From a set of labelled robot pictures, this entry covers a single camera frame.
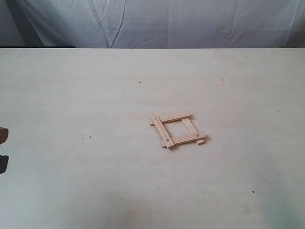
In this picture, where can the wood strip with holes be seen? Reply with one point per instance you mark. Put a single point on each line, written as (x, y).
(163, 132)
(185, 139)

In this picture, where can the plain wood strip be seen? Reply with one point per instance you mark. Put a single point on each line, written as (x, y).
(169, 119)
(191, 129)

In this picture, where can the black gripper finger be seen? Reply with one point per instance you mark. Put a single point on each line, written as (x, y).
(3, 163)

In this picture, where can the white wrinkled backdrop cloth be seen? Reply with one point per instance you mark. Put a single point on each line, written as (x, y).
(153, 23)

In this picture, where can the wood strip with holes bottom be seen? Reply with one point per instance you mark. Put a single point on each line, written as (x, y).
(185, 139)

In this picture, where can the black gripper finger with orange pad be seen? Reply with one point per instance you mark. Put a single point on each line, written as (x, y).
(4, 132)

